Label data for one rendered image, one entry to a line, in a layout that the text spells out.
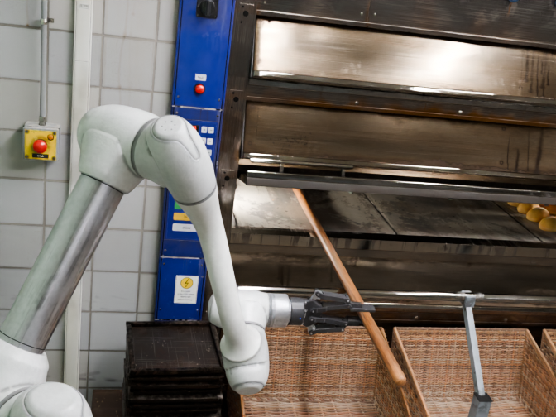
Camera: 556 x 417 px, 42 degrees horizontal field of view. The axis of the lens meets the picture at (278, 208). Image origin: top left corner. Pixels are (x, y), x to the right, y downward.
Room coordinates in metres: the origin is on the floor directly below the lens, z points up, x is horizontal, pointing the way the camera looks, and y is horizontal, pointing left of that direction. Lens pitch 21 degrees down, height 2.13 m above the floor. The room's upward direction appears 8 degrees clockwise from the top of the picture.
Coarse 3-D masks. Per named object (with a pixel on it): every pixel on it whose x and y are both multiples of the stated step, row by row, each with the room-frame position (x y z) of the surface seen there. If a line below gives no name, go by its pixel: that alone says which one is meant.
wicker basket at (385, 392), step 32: (288, 352) 2.20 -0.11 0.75; (320, 352) 2.22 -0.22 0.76; (352, 352) 2.25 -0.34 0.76; (288, 384) 2.18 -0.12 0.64; (320, 384) 2.20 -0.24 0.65; (352, 384) 2.23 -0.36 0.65; (384, 384) 2.17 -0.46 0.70; (256, 416) 2.04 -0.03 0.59; (288, 416) 2.06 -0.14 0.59; (320, 416) 2.09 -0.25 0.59; (352, 416) 2.12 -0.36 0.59; (384, 416) 2.11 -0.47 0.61
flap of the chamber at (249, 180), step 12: (252, 180) 2.07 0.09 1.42; (264, 180) 2.08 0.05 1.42; (276, 180) 2.09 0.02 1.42; (288, 180) 2.09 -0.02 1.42; (300, 180) 2.11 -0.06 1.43; (360, 192) 2.14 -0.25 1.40; (372, 192) 2.15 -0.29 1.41; (384, 192) 2.16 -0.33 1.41; (396, 192) 2.17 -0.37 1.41; (408, 192) 2.18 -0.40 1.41; (420, 192) 2.19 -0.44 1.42; (432, 192) 2.20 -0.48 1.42; (444, 192) 2.21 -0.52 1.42; (456, 192) 2.22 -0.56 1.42; (468, 192) 2.23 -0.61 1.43; (552, 204) 2.30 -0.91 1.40
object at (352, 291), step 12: (300, 192) 2.61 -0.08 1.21; (300, 204) 2.53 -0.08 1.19; (312, 216) 2.38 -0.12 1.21; (324, 240) 2.18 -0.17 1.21; (336, 252) 2.10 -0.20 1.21; (336, 264) 2.01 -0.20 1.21; (348, 276) 1.93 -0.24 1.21; (348, 288) 1.86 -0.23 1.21; (360, 300) 1.79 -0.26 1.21; (360, 312) 1.73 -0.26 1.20; (372, 324) 1.66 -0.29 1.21; (372, 336) 1.62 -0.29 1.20; (384, 348) 1.55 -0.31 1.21; (384, 360) 1.52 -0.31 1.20; (396, 372) 1.45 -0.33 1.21; (396, 384) 1.43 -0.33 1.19
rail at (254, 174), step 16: (256, 176) 2.07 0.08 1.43; (272, 176) 2.09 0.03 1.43; (288, 176) 2.10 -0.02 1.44; (304, 176) 2.11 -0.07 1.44; (320, 176) 2.12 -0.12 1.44; (336, 176) 2.14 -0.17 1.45; (480, 192) 2.24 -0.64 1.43; (496, 192) 2.26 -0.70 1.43; (512, 192) 2.27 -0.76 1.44; (528, 192) 2.28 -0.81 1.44; (544, 192) 2.30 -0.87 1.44
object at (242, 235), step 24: (240, 240) 2.21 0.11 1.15; (264, 240) 2.23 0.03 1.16; (288, 240) 2.25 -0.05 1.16; (312, 240) 2.27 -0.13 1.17; (336, 240) 2.29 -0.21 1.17; (360, 240) 2.31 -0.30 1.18; (384, 240) 2.33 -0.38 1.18; (408, 240) 2.36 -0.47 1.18; (432, 240) 2.39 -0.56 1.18; (456, 240) 2.42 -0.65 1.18; (480, 240) 2.46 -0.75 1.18; (504, 240) 2.49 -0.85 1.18
